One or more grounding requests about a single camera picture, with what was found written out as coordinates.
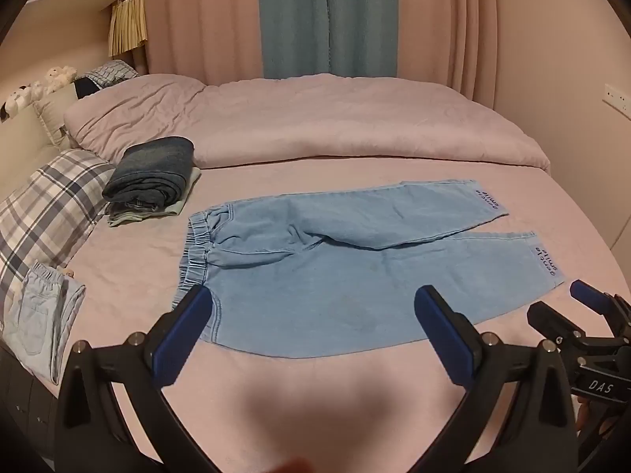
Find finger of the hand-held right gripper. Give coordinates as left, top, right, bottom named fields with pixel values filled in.
left=526, top=300, right=588, bottom=356
left=569, top=279, right=631, bottom=342

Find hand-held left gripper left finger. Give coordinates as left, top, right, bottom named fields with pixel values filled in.
left=54, top=284, right=214, bottom=473

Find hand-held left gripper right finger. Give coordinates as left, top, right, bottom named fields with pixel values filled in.
left=414, top=285, right=580, bottom=473

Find light blue denim pants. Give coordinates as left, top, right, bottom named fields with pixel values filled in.
left=170, top=180, right=567, bottom=359

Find folded pale blue pants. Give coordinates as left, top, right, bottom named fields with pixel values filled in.
left=2, top=262, right=87, bottom=386

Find folded dark denim pants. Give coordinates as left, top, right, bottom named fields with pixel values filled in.
left=103, top=136, right=195, bottom=210

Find pink bed sheet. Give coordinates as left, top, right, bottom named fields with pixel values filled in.
left=52, top=153, right=627, bottom=473

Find folded pale green cloth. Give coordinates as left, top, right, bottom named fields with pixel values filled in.
left=106, top=168, right=203, bottom=228

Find dark bedside cabinet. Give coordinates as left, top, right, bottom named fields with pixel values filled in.
left=0, top=342, right=62, bottom=459

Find large plaid pillow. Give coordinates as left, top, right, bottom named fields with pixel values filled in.
left=0, top=149, right=116, bottom=306

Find pink duvet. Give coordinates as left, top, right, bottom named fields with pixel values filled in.
left=63, top=73, right=551, bottom=175

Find small checked pillow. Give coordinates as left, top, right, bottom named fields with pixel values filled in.
left=74, top=60, right=140, bottom=99

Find black and white plush toy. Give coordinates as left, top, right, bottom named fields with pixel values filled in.
left=0, top=84, right=46, bottom=122

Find pink curtain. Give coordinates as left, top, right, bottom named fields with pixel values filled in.
left=140, top=0, right=264, bottom=87
left=394, top=0, right=526, bottom=112

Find blue curtain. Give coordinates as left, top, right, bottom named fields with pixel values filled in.
left=256, top=0, right=399, bottom=80

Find white wall socket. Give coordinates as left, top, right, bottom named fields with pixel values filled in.
left=604, top=84, right=631, bottom=120

